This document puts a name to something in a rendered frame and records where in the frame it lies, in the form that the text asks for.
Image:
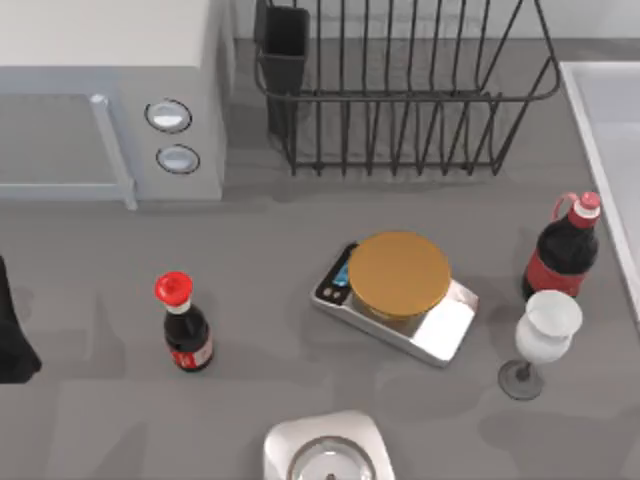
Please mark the pale microwave oven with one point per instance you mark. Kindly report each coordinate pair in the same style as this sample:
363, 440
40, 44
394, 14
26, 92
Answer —
165, 30

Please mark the white wine glass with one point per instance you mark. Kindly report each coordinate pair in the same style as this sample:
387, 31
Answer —
545, 330

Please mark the microwave door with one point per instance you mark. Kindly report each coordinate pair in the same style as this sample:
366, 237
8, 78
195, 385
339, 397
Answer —
50, 140

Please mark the small dark red-capped bottle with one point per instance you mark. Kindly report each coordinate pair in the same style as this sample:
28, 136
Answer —
187, 332

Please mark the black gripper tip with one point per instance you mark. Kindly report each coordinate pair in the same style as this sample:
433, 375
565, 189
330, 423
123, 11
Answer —
12, 330

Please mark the white square plate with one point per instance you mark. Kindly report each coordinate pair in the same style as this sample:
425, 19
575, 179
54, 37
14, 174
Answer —
327, 450

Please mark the round microwave knob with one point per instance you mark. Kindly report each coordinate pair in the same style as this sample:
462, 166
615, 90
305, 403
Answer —
177, 159
168, 116

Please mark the large dark cola bottle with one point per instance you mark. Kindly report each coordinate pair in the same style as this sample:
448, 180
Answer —
560, 257

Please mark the black cutlery holder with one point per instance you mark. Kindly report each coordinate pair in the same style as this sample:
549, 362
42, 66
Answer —
282, 47

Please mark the silver kitchen scale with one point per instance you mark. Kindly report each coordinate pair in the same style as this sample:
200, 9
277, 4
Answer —
440, 325

